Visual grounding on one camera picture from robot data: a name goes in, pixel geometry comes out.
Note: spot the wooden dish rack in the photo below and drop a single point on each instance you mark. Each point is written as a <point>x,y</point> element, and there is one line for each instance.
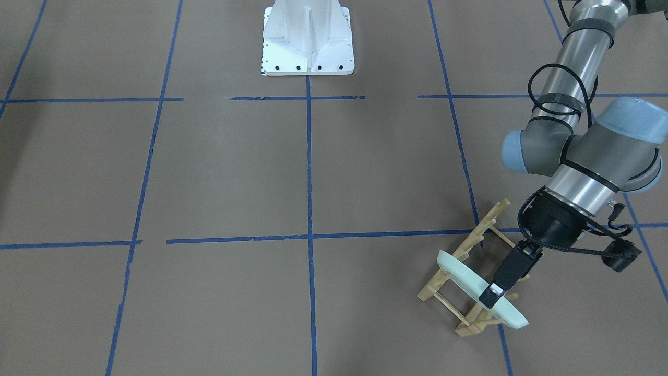
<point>477,318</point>

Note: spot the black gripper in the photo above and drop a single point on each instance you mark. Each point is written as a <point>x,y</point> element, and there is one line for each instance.
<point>554,223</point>

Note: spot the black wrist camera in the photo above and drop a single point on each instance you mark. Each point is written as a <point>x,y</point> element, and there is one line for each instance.
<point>620,254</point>

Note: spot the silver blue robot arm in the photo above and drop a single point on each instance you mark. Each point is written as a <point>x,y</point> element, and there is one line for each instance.
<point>588,159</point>

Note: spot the light green plate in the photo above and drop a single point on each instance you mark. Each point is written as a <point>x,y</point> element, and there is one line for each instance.
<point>474,285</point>

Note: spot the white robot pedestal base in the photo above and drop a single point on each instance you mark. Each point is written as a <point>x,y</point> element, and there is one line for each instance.
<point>307,38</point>

